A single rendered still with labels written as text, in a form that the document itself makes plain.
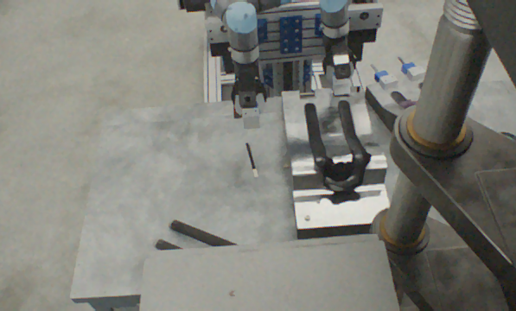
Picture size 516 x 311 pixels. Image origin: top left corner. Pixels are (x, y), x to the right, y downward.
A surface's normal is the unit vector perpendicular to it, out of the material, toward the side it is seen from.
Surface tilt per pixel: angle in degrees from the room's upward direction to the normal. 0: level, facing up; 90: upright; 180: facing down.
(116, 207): 0
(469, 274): 0
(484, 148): 0
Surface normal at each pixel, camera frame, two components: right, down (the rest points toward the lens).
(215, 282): -0.06, -0.63
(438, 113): -0.50, 0.69
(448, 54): -0.72, 0.57
